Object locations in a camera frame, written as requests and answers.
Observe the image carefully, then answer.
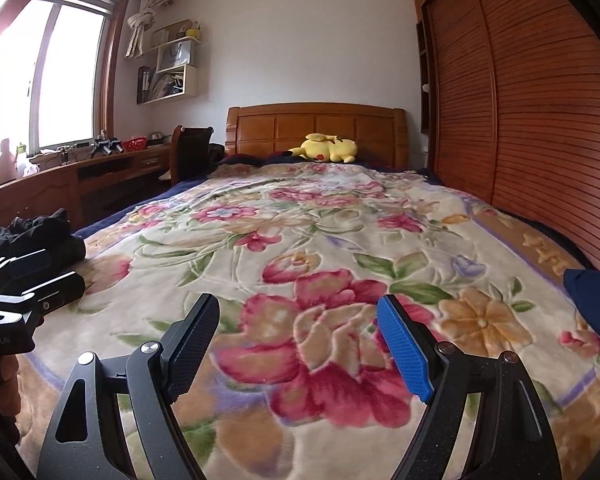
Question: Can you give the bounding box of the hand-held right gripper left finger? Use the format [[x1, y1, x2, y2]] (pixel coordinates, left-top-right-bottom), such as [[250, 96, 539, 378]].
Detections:
[[36, 292, 221, 480]]

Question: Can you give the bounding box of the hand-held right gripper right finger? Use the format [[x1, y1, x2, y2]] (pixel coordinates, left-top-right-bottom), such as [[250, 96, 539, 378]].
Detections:
[[376, 295, 563, 480]]

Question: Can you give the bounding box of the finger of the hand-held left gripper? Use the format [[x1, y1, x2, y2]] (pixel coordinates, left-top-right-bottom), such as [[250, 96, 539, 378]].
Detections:
[[0, 249, 52, 286], [0, 270, 87, 317]]

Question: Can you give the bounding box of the black trench coat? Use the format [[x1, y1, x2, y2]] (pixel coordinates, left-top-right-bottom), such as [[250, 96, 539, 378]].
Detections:
[[0, 208, 87, 281]]

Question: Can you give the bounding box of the wooden desk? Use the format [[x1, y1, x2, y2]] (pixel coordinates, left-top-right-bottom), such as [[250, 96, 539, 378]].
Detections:
[[0, 145, 173, 241]]

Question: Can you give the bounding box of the pale pink bottle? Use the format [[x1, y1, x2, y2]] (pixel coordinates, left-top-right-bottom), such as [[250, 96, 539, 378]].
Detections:
[[0, 139, 15, 183]]

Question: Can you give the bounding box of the floral blanket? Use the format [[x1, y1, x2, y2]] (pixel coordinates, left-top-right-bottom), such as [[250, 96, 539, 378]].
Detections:
[[10, 160, 600, 480]]

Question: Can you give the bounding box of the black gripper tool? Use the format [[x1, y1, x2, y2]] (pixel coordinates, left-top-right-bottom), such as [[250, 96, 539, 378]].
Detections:
[[89, 135, 125, 160]]

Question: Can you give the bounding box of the wooden chair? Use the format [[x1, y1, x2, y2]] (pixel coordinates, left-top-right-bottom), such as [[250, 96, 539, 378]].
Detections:
[[170, 125, 216, 186]]

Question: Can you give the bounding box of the window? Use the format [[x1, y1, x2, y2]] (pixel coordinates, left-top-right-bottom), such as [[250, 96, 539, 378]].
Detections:
[[0, 0, 131, 161]]

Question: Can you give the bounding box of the navy blue cushion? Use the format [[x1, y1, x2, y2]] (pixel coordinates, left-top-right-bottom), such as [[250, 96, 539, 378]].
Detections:
[[562, 268, 600, 356]]

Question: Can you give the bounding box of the yellow plush toy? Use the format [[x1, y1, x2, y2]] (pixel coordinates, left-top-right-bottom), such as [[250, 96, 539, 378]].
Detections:
[[286, 133, 358, 164]]

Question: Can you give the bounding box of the stack of magazines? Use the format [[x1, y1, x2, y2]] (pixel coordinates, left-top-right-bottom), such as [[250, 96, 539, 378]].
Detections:
[[151, 71, 186, 100]]

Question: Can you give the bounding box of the wooden bed headboard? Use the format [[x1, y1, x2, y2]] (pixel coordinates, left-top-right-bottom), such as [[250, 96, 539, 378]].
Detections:
[[225, 103, 408, 171]]

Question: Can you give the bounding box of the white paper bag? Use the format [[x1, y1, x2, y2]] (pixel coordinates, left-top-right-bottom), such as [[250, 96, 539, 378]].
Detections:
[[155, 40, 193, 72]]

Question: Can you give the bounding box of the tied beige curtain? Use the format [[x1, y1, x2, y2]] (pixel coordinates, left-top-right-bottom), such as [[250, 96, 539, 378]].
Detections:
[[125, 0, 173, 58]]

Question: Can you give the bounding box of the beige box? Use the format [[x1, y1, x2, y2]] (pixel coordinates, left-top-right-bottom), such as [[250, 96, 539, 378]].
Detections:
[[151, 21, 191, 48]]

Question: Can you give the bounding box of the wooden slatted wardrobe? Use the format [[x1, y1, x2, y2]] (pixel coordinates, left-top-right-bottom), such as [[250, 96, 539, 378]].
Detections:
[[410, 0, 600, 273]]

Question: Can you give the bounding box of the white wall shelf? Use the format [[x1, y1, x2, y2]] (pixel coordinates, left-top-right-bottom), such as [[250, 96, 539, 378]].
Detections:
[[136, 35, 201, 106]]

